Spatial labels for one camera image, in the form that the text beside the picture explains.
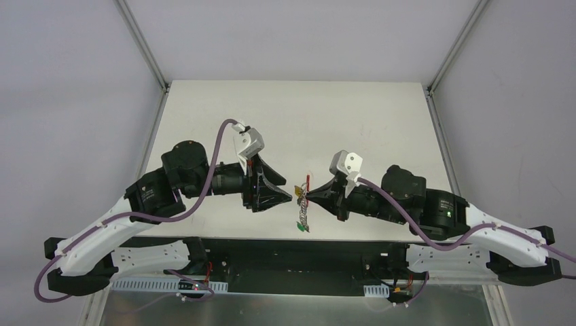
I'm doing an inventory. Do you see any keyring chain with coloured tags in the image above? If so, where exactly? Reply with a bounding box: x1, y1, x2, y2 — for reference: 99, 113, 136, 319
293, 174, 312, 234

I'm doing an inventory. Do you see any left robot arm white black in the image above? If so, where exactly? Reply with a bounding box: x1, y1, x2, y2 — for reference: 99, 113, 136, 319
41, 141, 292, 297

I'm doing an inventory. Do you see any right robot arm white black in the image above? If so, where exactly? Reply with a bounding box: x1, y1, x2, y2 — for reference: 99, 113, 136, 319
306, 165, 562, 287

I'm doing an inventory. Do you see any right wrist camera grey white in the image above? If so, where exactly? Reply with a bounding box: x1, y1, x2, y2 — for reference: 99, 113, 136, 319
329, 150, 363, 188

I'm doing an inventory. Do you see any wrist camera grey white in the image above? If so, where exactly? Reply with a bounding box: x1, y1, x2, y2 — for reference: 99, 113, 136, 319
329, 150, 363, 188
232, 122, 265, 175

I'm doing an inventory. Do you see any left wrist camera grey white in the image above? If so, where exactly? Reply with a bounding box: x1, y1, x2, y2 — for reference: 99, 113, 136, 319
232, 122, 265, 175

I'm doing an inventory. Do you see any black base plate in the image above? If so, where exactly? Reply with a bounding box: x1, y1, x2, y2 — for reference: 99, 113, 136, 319
118, 236, 429, 298

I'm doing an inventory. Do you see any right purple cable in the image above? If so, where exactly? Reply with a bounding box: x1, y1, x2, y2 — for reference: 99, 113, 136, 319
358, 177, 576, 314

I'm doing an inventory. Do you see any purple cable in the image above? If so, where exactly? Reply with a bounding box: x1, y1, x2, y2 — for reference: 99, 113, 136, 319
34, 118, 239, 304
358, 177, 576, 314

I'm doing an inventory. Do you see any right white cable duct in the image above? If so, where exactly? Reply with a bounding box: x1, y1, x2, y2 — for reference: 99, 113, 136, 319
363, 284, 390, 298

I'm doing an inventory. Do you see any white cable duct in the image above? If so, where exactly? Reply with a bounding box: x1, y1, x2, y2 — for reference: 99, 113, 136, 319
111, 276, 210, 293
363, 284, 390, 298

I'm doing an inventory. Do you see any left white cable duct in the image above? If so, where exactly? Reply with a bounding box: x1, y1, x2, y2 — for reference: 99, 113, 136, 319
111, 276, 210, 293

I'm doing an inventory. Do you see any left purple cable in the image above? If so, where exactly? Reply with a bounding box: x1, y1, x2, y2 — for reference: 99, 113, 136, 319
34, 118, 239, 304

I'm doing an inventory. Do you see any left aluminium frame rail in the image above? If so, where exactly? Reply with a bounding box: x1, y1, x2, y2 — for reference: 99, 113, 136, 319
113, 0, 170, 93

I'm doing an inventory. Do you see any aluminium frame rail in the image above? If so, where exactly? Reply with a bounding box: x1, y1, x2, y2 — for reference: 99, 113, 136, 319
427, 0, 492, 96
113, 0, 170, 93

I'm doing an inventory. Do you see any right aluminium frame rail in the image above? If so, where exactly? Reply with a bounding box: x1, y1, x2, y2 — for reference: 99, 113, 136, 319
427, 0, 492, 96

